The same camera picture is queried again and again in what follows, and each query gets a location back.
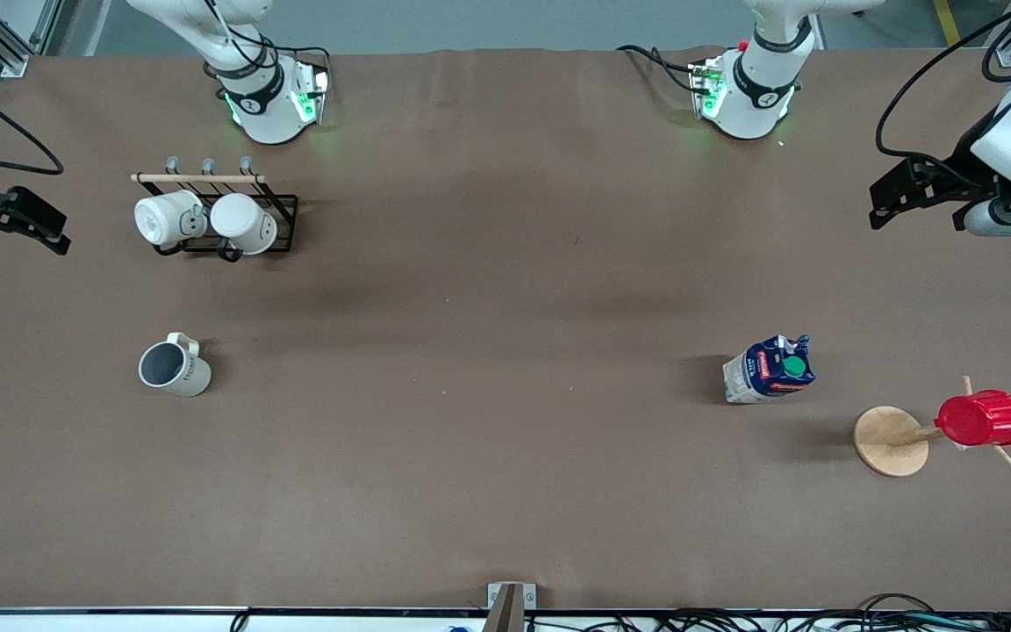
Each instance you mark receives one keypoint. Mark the grey mug with HOME print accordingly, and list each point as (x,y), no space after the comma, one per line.
(190,373)

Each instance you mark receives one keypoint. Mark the wooden mug tree stand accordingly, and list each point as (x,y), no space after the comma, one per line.
(890,443)

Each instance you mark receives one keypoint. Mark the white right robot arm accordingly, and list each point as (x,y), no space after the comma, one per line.
(268,114)

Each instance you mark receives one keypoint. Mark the white mug with face print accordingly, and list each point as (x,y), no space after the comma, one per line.
(163,215)
(242,219)

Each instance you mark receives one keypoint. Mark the grey metal mount bracket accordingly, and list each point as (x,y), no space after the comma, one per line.
(510,606)

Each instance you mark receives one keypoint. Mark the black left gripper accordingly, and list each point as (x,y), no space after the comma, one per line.
(962,176)

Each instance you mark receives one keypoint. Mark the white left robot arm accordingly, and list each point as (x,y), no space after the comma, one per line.
(751,96)

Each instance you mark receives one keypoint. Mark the brown table cover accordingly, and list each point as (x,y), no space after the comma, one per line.
(505,307)

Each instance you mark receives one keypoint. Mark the blue and white milk carton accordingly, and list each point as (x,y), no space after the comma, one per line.
(764,373)

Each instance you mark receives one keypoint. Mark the red plastic cup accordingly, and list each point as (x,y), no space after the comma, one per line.
(984,420)

